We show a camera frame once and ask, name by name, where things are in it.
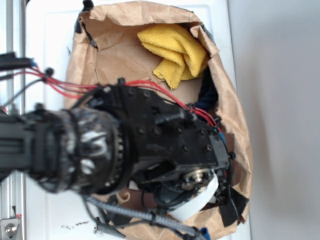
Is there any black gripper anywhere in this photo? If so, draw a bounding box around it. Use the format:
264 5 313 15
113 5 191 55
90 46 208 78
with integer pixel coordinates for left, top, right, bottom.
94 80 237 222

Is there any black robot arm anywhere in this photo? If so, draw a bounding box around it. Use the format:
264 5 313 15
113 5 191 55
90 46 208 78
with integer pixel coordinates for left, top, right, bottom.
0 83 234 211

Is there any yellow folded cloth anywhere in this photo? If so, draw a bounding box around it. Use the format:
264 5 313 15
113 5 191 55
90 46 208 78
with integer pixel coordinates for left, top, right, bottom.
137 23 209 90

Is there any brown paper bag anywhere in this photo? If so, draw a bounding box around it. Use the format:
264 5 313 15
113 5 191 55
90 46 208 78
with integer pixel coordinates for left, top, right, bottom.
66 0 253 240

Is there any dark blue twisted rope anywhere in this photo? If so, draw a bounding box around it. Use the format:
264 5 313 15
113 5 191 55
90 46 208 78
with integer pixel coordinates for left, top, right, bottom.
194 71 219 112

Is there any grey braided cable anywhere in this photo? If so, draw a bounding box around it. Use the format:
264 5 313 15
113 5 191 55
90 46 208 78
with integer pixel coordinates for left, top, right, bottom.
84 194 208 240

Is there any red wire bundle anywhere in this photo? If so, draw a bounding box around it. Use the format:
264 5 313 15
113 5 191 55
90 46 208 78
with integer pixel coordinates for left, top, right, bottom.
0 67 223 133

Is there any aluminium frame rail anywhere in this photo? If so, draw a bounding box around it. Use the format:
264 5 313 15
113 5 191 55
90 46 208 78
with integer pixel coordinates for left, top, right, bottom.
0 0 27 240

